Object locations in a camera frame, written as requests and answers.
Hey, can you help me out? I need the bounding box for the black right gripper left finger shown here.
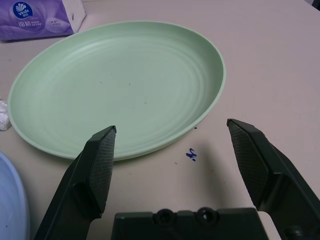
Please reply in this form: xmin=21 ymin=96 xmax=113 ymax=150
xmin=33 ymin=125 xmax=117 ymax=240

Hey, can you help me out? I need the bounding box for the purple tissue pack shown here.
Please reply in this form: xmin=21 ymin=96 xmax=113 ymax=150
xmin=0 ymin=0 xmax=87 ymax=42

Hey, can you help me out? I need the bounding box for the green plastic plate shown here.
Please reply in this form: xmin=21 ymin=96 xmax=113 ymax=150
xmin=7 ymin=20 xmax=227 ymax=161

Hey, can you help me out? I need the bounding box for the white tissue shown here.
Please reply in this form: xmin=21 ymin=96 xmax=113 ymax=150
xmin=0 ymin=99 xmax=12 ymax=131

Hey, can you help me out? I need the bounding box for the blue plastic plate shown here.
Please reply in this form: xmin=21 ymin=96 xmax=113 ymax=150
xmin=0 ymin=151 xmax=31 ymax=240

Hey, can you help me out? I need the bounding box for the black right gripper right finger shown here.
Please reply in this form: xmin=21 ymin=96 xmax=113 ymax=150
xmin=226 ymin=119 xmax=320 ymax=240

